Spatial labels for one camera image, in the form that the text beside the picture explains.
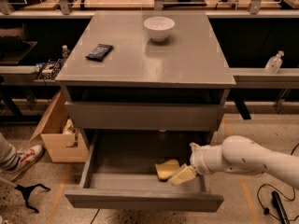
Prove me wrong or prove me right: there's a white orange sneaker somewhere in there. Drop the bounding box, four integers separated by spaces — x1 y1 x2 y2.
4 145 45 181

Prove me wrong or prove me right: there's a wooden workbench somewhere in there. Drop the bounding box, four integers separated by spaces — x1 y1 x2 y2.
0 0 299 19

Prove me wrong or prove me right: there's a grey drawer cabinet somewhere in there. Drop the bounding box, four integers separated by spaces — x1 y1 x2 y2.
57 10 235 144

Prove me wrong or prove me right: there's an open grey middle drawer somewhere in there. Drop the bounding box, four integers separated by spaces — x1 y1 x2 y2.
65 131 223 212

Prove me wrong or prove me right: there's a black power strip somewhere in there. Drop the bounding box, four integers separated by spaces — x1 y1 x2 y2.
271 191 290 224

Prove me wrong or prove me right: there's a small clear bottle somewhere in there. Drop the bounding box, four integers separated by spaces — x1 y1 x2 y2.
62 45 70 62

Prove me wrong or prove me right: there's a dark snack packet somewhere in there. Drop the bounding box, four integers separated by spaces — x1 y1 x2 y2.
86 44 114 62

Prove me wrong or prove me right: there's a grey trouser leg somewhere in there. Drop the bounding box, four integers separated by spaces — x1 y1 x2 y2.
0 133 20 171

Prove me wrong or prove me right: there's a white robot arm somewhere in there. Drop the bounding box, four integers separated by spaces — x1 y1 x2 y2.
169 135 299 189

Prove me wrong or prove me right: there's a black stand foot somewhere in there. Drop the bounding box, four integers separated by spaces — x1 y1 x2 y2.
15 184 50 214

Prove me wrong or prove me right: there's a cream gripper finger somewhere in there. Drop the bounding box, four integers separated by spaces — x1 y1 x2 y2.
168 163 196 186

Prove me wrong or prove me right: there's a cardboard box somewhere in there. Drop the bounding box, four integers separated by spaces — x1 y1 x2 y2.
30 91 89 162

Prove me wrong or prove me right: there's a white bowl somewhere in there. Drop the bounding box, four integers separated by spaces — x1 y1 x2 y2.
144 16 175 42

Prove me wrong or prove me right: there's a clear sanitizer bottle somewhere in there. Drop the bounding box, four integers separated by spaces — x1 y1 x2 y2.
264 50 284 74

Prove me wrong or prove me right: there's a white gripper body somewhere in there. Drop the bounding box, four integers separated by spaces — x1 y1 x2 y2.
190 143 223 175

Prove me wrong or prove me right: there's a yellow sponge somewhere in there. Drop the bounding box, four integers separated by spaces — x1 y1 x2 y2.
155 160 179 181

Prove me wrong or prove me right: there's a closed grey top drawer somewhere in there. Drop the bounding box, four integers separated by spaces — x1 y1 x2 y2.
64 102 224 132

